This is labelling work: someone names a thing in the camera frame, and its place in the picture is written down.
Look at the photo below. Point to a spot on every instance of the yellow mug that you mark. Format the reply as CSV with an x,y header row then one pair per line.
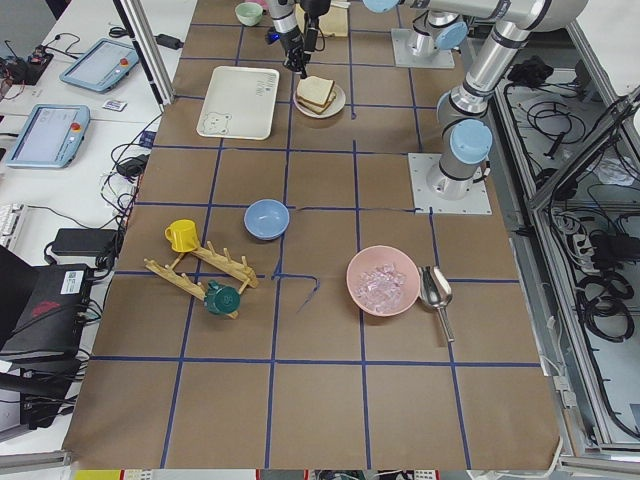
x,y
182,235

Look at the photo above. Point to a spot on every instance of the upper blue teach pendant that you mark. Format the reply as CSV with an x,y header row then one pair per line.
x,y
101,67

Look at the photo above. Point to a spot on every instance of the blue bowl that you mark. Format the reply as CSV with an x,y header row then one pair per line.
x,y
266,219

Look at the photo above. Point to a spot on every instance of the dark green mug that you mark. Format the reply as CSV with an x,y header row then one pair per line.
x,y
221,299

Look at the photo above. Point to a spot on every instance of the wooden dish rack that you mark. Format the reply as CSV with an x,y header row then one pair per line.
x,y
241,271

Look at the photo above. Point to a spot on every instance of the metal scoop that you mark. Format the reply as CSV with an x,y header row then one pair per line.
x,y
435,295

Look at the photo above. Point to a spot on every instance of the white round plate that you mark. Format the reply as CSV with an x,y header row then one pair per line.
x,y
335,107

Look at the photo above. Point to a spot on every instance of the aluminium frame post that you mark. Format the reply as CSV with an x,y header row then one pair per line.
x,y
136,24

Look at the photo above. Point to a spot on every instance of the blue teach pendant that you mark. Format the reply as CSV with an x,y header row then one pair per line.
x,y
101,67
51,137

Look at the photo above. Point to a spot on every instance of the lower blue teach pendant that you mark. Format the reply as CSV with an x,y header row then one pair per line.
x,y
51,137

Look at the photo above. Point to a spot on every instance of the white rectangular bear tray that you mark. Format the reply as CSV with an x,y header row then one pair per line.
x,y
239,103

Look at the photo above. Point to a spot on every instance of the bread slice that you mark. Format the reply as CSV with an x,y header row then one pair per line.
x,y
316,109
315,90

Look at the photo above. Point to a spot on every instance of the pink bowl with ice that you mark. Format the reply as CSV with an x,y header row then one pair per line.
x,y
383,281

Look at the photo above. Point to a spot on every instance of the wooden cutting board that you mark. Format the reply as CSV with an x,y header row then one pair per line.
x,y
335,22

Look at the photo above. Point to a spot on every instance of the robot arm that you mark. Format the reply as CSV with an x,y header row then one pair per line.
x,y
466,138
297,26

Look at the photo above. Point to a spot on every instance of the black power adapter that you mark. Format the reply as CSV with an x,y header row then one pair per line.
x,y
83,242

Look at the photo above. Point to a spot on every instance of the light green bowl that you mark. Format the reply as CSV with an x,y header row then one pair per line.
x,y
249,13

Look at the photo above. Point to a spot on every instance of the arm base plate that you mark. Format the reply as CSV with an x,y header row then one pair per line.
x,y
422,57
434,192

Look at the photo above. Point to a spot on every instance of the black computer box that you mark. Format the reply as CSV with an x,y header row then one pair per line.
x,y
40,308

